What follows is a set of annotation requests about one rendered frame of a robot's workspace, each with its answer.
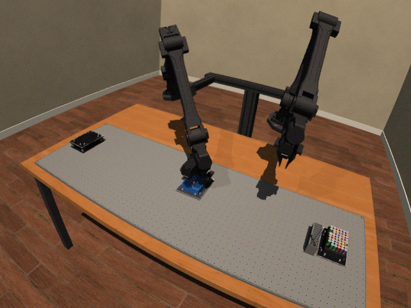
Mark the blue grid rack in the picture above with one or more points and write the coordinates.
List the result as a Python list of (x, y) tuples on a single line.
[(199, 185)]

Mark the white perforated base plate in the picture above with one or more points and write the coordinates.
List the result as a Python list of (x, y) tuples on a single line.
[(244, 227)]

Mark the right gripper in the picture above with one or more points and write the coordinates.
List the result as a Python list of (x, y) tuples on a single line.
[(204, 175)]

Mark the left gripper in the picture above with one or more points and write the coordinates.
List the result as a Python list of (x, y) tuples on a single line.
[(299, 151)]

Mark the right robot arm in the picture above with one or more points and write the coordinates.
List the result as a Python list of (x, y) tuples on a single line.
[(173, 48)]

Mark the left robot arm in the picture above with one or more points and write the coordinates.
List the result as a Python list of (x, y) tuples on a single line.
[(299, 109)]

